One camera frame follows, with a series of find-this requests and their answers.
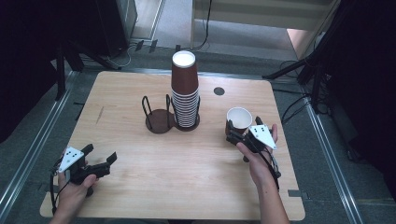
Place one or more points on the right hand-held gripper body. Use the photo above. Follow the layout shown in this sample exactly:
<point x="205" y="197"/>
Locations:
<point x="261" y="135"/>

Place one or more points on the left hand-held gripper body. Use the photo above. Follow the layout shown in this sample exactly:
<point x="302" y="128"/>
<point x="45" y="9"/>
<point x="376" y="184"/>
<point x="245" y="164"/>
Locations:
<point x="71" y="158"/>

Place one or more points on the dark round table grommet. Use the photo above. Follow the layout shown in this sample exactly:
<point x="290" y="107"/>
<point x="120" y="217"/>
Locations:
<point x="219" y="91"/>

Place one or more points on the black tripod stand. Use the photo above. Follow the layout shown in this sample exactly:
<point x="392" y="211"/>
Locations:
<point x="311" y="59"/>

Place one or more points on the person's right hand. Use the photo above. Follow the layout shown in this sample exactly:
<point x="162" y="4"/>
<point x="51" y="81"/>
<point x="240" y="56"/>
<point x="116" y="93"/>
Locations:
<point x="260" y="168"/>

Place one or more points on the stack of brown cups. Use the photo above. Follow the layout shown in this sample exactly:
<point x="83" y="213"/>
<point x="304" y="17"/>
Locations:
<point x="185" y="77"/>

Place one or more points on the black metal stand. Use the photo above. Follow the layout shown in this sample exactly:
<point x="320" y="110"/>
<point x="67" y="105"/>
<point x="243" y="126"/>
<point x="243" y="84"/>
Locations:
<point x="60" y="74"/>

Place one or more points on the brown paper cup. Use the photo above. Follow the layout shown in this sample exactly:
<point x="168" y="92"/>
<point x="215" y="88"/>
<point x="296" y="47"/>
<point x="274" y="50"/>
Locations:
<point x="239" y="117"/>

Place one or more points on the black cabinet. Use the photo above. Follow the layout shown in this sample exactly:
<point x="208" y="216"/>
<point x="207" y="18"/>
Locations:
<point x="115" y="25"/>

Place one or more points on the person's left hand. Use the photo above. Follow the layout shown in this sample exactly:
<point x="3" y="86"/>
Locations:
<point x="73" y="196"/>

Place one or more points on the aluminium floor rail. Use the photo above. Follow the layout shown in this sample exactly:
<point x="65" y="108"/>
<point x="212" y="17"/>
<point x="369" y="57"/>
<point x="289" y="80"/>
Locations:
<point x="37" y="140"/>
<point x="330" y="155"/>

